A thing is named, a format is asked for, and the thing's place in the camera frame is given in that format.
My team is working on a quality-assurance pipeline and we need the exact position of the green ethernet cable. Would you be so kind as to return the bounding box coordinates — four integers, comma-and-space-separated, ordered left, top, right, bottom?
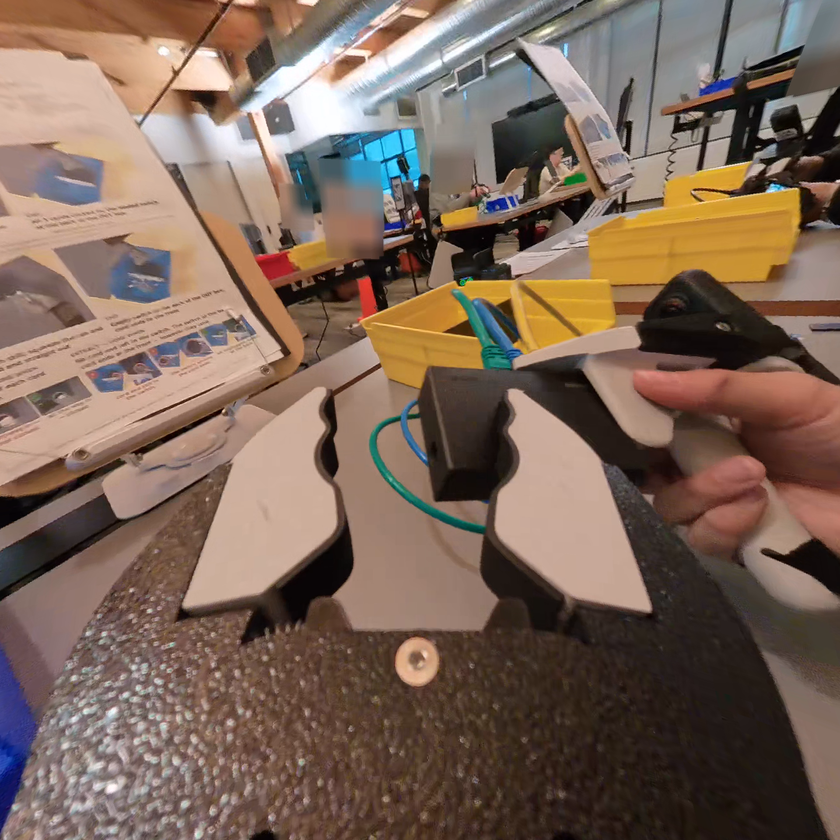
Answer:
369, 287, 521, 534

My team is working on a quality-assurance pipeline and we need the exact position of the black box device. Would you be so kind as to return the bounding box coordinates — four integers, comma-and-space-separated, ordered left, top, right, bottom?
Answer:
451, 247, 514, 284

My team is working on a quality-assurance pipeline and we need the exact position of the black network switch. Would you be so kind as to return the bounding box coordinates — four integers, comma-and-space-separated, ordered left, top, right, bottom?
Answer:
418, 365, 651, 505

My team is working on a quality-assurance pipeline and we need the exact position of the standing work desk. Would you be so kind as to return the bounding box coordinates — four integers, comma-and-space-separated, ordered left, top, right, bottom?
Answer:
659, 66, 818, 173

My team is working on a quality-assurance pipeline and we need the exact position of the yellow divided plastic bin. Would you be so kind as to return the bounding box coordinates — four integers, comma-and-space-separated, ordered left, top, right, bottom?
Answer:
360, 278, 618, 389

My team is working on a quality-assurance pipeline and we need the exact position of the printed instruction sheet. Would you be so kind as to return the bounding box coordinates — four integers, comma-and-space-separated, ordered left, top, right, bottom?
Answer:
515, 38, 636, 193
0, 49, 290, 487

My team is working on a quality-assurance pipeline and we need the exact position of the large yellow plastic bin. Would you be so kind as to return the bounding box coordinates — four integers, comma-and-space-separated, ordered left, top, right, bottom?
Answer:
588, 189, 803, 287

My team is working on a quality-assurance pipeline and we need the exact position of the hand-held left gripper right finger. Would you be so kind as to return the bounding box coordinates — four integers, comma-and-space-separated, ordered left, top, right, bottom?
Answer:
480, 387, 654, 621

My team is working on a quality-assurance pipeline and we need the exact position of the red plastic bin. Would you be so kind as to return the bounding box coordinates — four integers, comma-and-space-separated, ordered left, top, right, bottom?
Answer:
255, 251, 298, 284

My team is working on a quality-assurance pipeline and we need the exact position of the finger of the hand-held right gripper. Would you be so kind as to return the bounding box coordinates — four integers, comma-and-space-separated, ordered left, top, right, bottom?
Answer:
512, 326, 643, 374

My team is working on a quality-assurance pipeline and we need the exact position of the white clipboard stand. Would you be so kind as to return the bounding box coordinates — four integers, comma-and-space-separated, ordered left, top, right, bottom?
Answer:
101, 402, 278, 521

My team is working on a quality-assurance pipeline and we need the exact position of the person's right hand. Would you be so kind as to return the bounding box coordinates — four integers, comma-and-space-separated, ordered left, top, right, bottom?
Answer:
633, 367, 840, 578

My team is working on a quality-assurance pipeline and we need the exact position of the blue ethernet cable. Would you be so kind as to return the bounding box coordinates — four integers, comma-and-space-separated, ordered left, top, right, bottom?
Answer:
400, 297, 526, 468

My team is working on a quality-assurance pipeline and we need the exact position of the brown clipboard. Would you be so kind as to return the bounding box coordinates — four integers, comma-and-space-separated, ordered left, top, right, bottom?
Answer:
0, 164, 307, 500
564, 113, 639, 199

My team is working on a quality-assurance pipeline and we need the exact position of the silver spiral air duct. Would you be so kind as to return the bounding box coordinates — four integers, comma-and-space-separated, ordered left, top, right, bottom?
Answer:
341, 0, 664, 109
230, 0, 434, 114

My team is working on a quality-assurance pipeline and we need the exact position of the blue plastic bin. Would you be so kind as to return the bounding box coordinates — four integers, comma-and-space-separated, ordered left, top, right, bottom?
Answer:
0, 640, 39, 828

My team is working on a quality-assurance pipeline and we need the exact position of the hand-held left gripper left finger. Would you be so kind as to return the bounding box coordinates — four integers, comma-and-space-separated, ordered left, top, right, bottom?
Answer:
180, 386, 355, 624

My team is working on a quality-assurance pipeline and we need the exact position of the black wall screen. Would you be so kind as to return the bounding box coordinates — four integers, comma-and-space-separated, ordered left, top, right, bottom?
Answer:
491, 94, 581, 175

